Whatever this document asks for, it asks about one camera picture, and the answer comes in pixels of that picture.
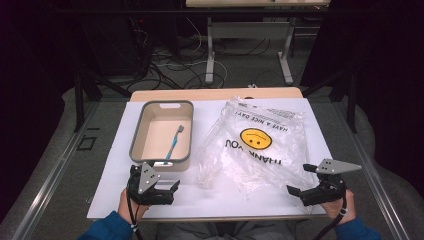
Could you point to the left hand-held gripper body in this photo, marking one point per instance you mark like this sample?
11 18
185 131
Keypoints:
148 176

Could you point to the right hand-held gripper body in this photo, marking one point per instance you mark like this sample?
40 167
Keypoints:
333 166

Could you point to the beige basin with grey rim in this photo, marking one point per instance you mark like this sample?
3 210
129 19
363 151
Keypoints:
160 136

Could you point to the blue and grey toothbrush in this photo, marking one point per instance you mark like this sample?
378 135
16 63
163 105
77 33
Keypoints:
174 143

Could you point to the clear plastic bag smiley print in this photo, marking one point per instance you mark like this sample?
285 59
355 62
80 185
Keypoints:
256 156

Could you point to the person's left hand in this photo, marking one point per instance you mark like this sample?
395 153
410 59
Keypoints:
128 210

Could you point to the person's right hand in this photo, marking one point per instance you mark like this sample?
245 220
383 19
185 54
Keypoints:
340 210

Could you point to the white table sheet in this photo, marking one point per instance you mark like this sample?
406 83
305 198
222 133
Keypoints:
206 196

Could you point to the person's grey trouser legs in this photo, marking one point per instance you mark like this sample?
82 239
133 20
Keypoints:
200 231

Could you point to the black metal stand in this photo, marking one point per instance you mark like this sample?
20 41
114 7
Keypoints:
346 90
83 93

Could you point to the white metal stand leg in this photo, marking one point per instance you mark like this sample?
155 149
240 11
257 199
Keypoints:
253 30

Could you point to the black horizontal bar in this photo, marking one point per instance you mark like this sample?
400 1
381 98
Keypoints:
200 11

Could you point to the metal floor rail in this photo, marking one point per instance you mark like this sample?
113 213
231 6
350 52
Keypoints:
373 180
50 180

